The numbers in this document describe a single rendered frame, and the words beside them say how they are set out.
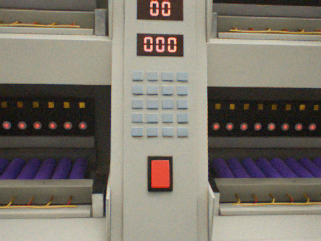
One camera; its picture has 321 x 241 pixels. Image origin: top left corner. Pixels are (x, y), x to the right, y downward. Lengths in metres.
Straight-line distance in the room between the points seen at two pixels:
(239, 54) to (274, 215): 0.18
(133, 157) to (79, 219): 0.10
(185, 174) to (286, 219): 0.13
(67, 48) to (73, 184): 0.15
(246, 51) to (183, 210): 0.17
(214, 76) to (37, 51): 0.18
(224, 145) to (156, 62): 0.22
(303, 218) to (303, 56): 0.17
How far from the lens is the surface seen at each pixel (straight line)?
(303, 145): 0.58
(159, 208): 0.36
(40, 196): 0.44
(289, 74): 0.41
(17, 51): 0.39
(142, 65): 0.36
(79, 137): 0.52
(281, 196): 0.46
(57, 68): 0.38
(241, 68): 0.39
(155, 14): 0.38
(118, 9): 0.38
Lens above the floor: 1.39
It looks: 5 degrees up
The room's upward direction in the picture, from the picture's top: straight up
